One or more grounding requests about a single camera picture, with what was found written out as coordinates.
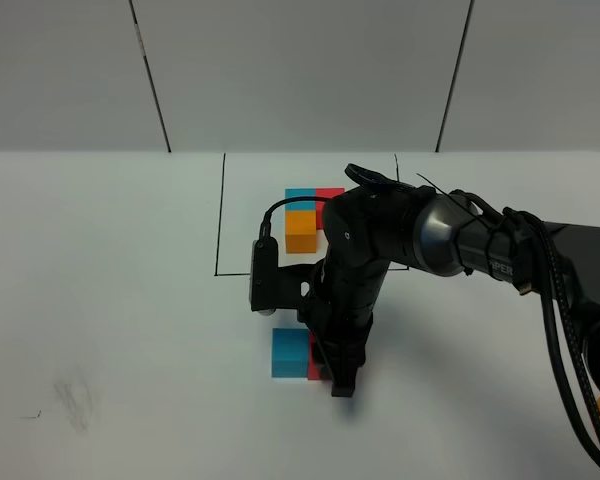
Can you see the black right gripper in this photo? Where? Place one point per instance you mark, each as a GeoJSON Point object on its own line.
{"type": "Point", "coordinates": [340, 310]}

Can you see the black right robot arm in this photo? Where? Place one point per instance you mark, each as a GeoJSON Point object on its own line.
{"type": "Point", "coordinates": [381, 222]}

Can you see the template orange cube block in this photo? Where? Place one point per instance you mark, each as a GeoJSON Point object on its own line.
{"type": "Point", "coordinates": [300, 232]}

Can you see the template blue cube block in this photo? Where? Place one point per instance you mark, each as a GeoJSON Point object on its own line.
{"type": "Point", "coordinates": [306, 204]}

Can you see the template red cube block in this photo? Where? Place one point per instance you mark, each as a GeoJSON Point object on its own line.
{"type": "Point", "coordinates": [327, 193]}

